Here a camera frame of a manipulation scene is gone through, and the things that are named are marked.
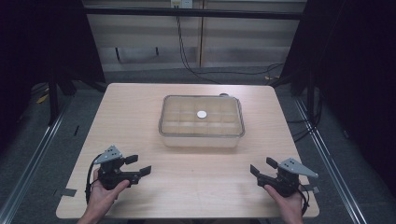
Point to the black horizontal bar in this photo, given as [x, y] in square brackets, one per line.
[193, 13]

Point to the metal floor rail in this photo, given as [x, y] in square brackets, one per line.
[34, 155]
[330, 155]

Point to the dark curtain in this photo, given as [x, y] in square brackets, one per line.
[43, 43]
[351, 62]

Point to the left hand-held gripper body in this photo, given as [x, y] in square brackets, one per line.
[109, 174]

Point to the black stand pole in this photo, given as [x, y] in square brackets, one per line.
[53, 99]

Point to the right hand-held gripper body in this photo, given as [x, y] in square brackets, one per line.
[286, 182]

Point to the black tape strip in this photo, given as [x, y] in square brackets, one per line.
[76, 130]

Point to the grey tape strip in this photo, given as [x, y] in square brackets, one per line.
[311, 188]
[68, 192]

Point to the white round disc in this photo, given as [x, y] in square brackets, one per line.
[201, 114]

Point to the person's right hand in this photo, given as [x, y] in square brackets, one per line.
[291, 205]

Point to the person's left hand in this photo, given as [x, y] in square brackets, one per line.
[102, 199]

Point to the white wall socket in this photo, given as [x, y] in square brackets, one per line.
[181, 3]

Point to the yellow tape piece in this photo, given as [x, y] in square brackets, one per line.
[42, 98]

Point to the clear plastic box with lid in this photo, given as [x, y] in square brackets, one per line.
[201, 130]

